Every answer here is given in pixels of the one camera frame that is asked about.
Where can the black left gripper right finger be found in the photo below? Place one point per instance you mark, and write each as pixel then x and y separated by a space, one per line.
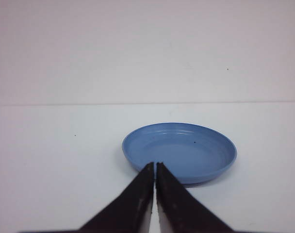
pixel 179 211

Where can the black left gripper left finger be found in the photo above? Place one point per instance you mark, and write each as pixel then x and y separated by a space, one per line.
pixel 130 212

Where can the blue round plate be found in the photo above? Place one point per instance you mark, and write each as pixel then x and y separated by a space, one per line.
pixel 192 153

